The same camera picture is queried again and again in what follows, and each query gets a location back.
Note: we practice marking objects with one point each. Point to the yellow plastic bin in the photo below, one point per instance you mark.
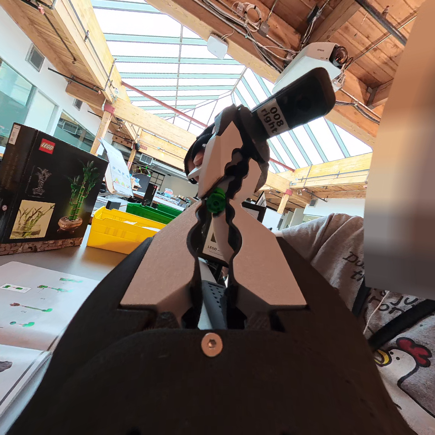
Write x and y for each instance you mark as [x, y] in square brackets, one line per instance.
[115, 234]

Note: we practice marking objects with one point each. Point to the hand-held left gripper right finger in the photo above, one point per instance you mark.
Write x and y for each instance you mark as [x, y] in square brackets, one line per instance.
[268, 272]

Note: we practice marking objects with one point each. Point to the white ceiling projector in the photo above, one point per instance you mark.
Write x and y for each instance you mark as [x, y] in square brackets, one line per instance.
[306, 63]

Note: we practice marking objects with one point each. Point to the person in grey printed sweatshirt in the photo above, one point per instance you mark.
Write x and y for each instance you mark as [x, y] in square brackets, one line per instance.
[333, 244]

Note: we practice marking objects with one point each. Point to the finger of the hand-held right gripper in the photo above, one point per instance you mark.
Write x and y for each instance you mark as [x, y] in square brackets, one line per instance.
[215, 159]
[248, 180]

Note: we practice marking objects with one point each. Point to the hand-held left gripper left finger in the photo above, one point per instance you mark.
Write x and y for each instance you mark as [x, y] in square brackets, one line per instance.
[163, 272]

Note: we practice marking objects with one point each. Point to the black perforated panel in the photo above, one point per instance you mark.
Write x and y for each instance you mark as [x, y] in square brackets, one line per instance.
[214, 299]

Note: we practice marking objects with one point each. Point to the small black box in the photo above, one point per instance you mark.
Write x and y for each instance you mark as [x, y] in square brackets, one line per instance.
[150, 195]

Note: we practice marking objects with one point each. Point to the green round toy brick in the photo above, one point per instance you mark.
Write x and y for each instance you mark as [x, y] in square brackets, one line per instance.
[216, 201]

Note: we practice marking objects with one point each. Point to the green plastic bin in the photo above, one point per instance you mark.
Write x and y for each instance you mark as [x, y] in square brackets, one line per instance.
[149, 212]

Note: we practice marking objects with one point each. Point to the white instruction booklet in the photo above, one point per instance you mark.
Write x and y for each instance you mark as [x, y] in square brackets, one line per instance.
[40, 299]

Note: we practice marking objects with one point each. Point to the black and white card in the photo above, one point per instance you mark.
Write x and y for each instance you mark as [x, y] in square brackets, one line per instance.
[214, 244]

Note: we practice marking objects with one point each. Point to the white flip chart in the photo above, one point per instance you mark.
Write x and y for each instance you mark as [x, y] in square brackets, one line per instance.
[117, 170]

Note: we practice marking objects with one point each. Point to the black toy set box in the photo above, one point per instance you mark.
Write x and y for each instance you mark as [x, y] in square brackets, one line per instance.
[44, 190]

